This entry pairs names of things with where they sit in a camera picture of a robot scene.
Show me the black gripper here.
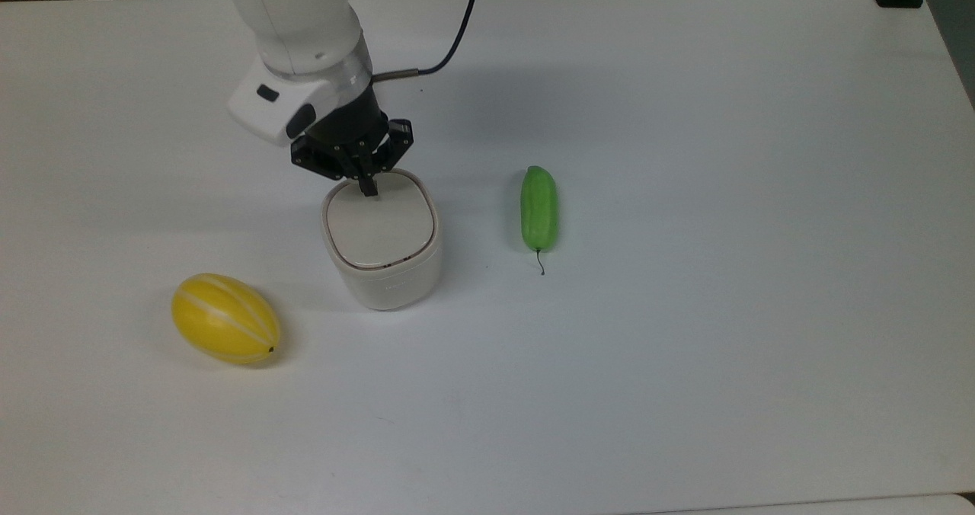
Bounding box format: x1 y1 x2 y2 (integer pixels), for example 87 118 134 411
290 88 415 197

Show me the white garbage bin lid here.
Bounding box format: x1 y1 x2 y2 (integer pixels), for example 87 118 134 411
325 173 436 270

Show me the white round garbage bin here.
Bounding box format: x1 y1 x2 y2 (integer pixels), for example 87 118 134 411
320 168 443 312

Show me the green toy cucumber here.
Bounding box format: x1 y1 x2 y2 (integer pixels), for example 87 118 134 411
519 165 560 277

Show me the yellow striped toy melon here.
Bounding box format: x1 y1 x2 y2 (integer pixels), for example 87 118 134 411
171 273 282 366

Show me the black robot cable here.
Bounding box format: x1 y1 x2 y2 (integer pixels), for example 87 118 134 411
371 0 482 84

